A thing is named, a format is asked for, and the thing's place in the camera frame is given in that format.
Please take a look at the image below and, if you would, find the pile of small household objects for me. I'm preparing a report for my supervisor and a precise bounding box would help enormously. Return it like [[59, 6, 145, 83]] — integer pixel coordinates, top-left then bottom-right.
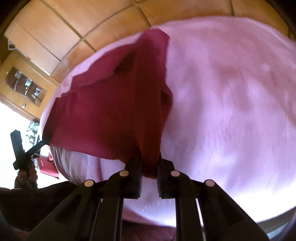
[[26, 120, 42, 144]]

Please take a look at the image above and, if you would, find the dark red embroidered garment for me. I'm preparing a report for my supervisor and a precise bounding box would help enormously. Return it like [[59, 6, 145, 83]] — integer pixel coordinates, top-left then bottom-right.
[[43, 29, 174, 180]]

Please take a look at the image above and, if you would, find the person's left hand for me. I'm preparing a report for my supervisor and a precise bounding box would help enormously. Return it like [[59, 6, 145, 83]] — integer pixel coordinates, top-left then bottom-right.
[[15, 166, 38, 189]]

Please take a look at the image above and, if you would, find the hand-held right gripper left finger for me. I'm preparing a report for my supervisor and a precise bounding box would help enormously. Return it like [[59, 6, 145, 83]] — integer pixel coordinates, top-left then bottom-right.
[[27, 155, 142, 241]]

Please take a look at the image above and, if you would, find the wooden wardrobe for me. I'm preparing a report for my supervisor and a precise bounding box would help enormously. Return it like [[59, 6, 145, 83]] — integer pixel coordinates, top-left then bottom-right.
[[5, 0, 287, 82]]

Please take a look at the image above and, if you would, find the red box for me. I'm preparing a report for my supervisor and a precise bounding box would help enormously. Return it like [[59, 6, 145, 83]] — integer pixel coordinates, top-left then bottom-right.
[[38, 152, 59, 179]]

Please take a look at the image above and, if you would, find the group of small bottles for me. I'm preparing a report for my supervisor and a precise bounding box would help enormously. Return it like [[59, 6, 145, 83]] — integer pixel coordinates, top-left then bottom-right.
[[14, 71, 43, 99]]

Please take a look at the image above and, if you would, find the pink bedspread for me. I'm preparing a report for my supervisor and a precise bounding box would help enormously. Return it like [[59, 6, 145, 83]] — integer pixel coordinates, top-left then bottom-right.
[[40, 16, 294, 229]]

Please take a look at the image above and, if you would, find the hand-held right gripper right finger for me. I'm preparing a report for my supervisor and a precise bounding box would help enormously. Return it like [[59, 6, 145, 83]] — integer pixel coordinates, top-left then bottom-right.
[[157, 159, 270, 241]]

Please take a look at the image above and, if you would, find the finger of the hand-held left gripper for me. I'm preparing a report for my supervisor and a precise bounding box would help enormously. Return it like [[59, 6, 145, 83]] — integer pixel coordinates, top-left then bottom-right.
[[24, 136, 51, 160]]

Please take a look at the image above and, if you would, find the wooden cabinet with shelf niche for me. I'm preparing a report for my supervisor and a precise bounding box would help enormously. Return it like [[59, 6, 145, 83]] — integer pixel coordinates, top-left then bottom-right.
[[0, 51, 58, 121]]

